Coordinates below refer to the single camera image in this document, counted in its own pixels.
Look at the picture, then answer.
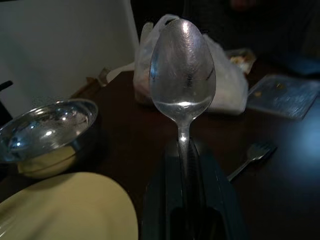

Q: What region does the black bar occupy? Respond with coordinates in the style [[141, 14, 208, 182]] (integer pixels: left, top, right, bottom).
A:
[[0, 80, 14, 120]]

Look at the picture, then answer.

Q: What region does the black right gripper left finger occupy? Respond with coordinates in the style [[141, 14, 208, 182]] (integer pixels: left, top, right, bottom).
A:
[[141, 139, 187, 240]]

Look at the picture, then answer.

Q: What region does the cream round plate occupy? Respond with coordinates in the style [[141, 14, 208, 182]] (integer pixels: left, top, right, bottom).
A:
[[0, 171, 140, 240]]

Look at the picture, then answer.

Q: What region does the silver metal fork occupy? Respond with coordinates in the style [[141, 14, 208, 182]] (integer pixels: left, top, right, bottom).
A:
[[226, 141, 279, 183]]

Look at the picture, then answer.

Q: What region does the white translucent plastic bag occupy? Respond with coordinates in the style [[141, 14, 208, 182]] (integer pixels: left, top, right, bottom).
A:
[[132, 13, 250, 115]]

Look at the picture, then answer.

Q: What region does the clear plastic container lid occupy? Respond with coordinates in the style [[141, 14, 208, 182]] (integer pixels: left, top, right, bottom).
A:
[[246, 73, 320, 121]]

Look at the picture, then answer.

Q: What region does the brown cardboard scrap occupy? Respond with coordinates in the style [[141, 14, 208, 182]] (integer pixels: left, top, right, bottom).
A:
[[83, 66, 122, 88]]

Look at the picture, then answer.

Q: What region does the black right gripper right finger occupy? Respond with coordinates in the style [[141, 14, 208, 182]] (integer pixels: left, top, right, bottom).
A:
[[186, 139, 251, 240]]

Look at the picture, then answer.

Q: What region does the clear food packet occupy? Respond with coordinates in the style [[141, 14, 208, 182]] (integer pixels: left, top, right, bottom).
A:
[[226, 48, 258, 75]]

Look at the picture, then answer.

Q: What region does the shiny steel bowl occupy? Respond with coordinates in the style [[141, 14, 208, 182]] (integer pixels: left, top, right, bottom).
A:
[[0, 98, 100, 179]]

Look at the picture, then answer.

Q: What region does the silver metal spoon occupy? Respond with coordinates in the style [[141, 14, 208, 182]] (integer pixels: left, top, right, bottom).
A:
[[148, 18, 217, 183]]

